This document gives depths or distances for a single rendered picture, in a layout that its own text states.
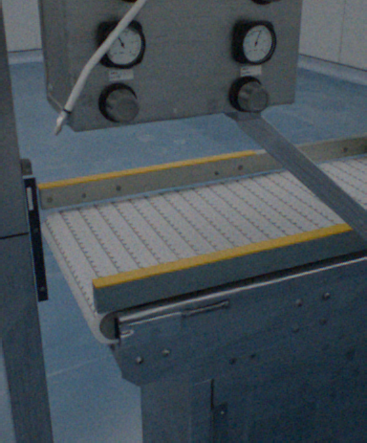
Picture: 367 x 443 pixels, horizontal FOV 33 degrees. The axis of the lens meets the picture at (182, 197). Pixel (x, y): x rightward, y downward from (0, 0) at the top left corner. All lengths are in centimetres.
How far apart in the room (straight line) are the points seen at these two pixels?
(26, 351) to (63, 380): 86
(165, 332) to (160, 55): 31
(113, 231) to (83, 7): 38
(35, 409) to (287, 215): 52
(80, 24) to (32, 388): 69
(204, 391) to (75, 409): 97
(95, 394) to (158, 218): 103
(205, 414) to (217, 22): 52
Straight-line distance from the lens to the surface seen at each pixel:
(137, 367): 71
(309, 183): 66
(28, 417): 110
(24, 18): 595
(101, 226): 83
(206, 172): 95
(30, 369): 104
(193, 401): 84
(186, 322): 71
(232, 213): 86
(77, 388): 184
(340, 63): 537
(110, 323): 68
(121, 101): 51
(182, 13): 54
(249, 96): 55
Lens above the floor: 120
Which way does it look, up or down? 24 degrees down
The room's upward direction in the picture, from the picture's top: straight up
